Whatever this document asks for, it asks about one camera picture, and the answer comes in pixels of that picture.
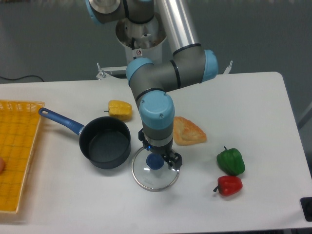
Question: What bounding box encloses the triangle bread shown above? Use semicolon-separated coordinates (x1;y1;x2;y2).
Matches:
173;117;207;146

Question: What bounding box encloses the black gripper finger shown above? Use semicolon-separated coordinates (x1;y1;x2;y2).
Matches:
163;151;182;170

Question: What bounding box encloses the black table grommet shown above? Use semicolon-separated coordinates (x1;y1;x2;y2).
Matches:
300;197;312;222

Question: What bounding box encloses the yellow bell pepper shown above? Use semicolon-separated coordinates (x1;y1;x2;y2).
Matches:
105;100;132;121

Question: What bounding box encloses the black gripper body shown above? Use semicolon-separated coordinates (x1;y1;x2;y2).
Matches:
138;129;175;161

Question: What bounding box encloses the yellow plastic basket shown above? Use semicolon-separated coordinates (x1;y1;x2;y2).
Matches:
0;100;45;214

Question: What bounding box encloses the green bell pepper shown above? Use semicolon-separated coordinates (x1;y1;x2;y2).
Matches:
216;146;245;176

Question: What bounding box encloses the glass lid blue knob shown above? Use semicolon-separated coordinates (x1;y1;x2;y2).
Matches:
131;147;180;192

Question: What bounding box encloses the red bell pepper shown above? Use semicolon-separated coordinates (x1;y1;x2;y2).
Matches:
213;175;243;196

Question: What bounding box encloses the black pot blue handle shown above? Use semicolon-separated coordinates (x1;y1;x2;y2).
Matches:
39;108;131;169

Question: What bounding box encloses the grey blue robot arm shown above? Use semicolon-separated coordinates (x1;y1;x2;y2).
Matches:
86;0;218;169

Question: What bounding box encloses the black cable on floor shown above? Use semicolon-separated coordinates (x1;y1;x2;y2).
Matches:
0;75;45;82

